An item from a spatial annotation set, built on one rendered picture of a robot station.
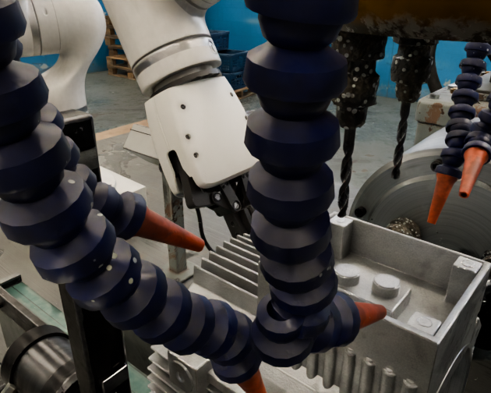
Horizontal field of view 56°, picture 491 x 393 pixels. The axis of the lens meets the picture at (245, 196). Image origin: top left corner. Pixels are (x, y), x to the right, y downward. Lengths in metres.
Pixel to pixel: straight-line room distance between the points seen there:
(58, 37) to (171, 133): 0.59
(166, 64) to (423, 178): 0.29
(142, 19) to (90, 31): 0.56
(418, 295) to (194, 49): 0.28
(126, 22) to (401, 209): 0.34
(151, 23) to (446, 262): 0.31
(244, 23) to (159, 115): 7.11
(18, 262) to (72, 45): 0.45
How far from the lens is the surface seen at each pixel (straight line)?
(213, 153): 0.43
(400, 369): 0.29
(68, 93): 1.01
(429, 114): 0.74
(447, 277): 0.36
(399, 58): 0.31
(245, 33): 7.52
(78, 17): 1.00
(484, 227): 0.52
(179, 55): 0.44
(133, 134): 0.85
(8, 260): 1.07
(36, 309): 0.69
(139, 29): 0.45
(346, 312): 0.19
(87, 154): 0.26
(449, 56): 6.01
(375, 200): 0.55
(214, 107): 0.45
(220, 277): 0.37
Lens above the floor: 1.31
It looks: 25 degrees down
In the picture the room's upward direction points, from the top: straight up
